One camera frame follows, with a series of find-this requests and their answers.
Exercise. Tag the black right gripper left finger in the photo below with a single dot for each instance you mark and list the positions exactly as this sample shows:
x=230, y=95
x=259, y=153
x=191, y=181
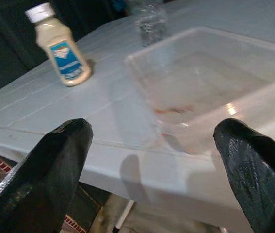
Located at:
x=42, y=174

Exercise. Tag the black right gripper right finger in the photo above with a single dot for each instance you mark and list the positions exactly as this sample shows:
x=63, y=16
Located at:
x=256, y=174

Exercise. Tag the clear plastic container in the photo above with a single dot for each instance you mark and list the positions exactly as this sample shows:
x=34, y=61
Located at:
x=200, y=80

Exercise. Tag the white plastic table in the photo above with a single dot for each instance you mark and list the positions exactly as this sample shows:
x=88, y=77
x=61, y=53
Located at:
x=42, y=109

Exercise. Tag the cream mayonnaise bottle white cap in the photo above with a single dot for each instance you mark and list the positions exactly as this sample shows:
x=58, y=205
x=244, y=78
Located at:
x=62, y=53

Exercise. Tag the clear plastic water bottle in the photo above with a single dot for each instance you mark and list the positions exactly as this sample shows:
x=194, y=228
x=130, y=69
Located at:
x=151, y=26

